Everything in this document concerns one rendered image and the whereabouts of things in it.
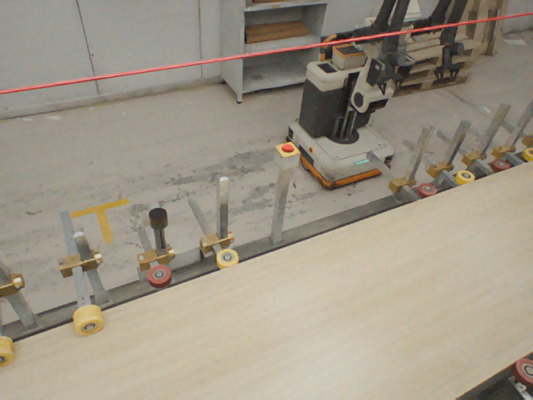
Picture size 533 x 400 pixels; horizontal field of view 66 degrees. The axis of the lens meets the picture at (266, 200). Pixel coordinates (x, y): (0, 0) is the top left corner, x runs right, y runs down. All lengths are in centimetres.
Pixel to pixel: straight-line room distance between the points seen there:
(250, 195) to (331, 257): 159
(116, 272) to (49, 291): 38
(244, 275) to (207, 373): 37
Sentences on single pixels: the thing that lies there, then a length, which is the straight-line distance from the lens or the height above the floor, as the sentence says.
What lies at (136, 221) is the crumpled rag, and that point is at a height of 88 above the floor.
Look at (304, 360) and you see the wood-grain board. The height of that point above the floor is 90.
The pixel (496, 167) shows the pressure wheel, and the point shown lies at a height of 90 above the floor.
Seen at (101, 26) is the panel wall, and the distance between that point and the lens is 395.
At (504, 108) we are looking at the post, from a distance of 238.
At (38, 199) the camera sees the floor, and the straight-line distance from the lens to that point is 332.
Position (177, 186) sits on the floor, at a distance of 318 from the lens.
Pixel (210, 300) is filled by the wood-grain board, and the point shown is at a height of 90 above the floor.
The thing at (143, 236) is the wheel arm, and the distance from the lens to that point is 171.
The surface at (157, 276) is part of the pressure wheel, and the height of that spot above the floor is 90.
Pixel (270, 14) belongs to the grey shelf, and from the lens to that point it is 442.
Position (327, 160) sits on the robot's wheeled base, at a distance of 308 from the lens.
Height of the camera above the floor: 213
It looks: 44 degrees down
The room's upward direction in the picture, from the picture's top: 6 degrees clockwise
